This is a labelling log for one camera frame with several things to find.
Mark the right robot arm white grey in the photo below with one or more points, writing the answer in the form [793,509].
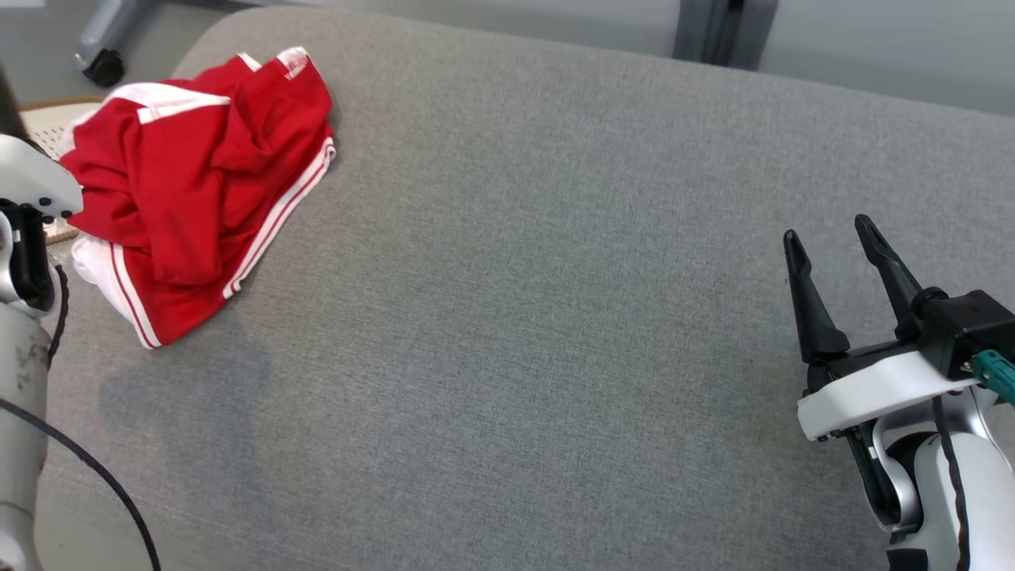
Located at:
[983,492]

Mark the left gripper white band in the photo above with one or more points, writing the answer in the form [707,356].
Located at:
[36,178]

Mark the white woven laundry basket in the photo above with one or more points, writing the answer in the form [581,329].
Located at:
[55,123]

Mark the grey metal post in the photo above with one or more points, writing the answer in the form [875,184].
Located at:
[725,32]

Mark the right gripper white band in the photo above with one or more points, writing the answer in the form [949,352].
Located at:
[864,392]

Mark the grey leg with black caster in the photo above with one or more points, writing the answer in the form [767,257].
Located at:
[107,47]

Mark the red shorts white side stripe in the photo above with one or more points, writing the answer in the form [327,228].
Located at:
[190,151]

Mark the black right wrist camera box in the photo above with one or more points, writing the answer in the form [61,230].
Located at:
[963,325]

